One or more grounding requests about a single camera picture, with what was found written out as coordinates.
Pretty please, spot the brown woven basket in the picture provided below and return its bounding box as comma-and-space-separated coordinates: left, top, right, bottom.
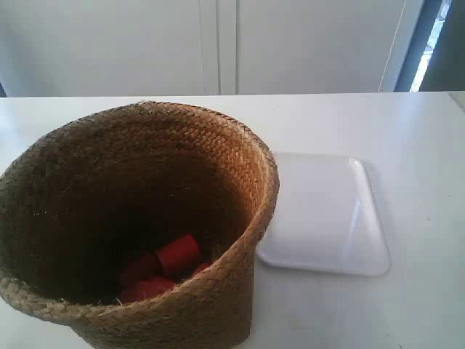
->
1, 101, 280, 348

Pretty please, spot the dark red oval object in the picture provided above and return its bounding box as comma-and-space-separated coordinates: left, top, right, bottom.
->
192, 262, 211, 277

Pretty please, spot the white plastic tray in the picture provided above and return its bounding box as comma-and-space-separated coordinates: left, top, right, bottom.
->
256, 153, 391, 276

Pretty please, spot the red cylinder front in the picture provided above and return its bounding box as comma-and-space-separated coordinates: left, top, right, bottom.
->
118, 276, 176, 304

